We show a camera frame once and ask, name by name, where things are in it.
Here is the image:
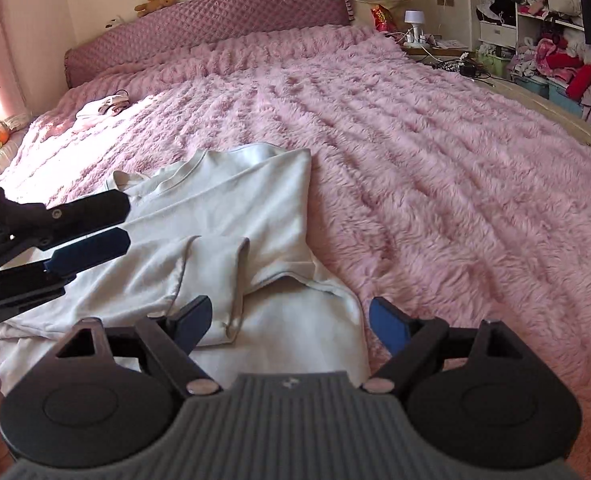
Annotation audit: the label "white shelving unit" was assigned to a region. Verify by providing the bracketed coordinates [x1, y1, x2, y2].
[467, 0, 591, 127]

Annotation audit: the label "white storage box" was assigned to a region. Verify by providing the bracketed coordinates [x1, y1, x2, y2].
[478, 20, 517, 49]

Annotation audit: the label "purple quilted headboard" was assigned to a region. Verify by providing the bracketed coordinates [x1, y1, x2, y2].
[64, 0, 355, 90]

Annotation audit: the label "black cables with adapter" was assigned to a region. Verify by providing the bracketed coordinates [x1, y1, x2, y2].
[432, 54, 497, 82]

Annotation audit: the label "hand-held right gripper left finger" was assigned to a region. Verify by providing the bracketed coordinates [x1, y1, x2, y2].
[55, 295, 223, 397]

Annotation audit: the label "pink fluffy blanket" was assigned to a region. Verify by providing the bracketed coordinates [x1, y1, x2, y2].
[0, 24, 591, 480]

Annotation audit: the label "brown teddy bear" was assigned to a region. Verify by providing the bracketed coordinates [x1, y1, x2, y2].
[134, 0, 178, 17]

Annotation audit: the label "red snack bag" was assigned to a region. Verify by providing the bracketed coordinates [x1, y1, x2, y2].
[370, 3, 399, 35]

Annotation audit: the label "blue storage bin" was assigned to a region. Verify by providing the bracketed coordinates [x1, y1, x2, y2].
[512, 72, 551, 99]
[547, 80, 591, 119]

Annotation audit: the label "white sweatshirt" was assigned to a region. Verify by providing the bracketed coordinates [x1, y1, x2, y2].
[0, 142, 373, 387]

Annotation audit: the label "green storage box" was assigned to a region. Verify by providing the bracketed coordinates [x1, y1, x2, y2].
[477, 44, 515, 79]

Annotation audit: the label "wooden nightstand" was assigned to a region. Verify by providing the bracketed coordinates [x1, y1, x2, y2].
[402, 35, 472, 59]

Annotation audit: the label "beige bed frame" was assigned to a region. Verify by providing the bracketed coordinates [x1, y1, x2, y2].
[475, 72, 591, 162]

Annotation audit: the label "pile of clothes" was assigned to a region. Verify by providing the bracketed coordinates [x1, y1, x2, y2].
[475, 0, 591, 111]

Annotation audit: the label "white table lamp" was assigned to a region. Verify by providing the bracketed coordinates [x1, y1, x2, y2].
[404, 9, 425, 37]

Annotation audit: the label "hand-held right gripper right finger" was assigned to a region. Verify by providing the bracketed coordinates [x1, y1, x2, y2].
[360, 296, 529, 396]

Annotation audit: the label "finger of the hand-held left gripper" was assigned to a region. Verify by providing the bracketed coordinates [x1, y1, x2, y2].
[0, 227, 131, 323]
[34, 189, 132, 250]

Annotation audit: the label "small pink white garment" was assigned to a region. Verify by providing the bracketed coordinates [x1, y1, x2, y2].
[75, 89, 132, 122]

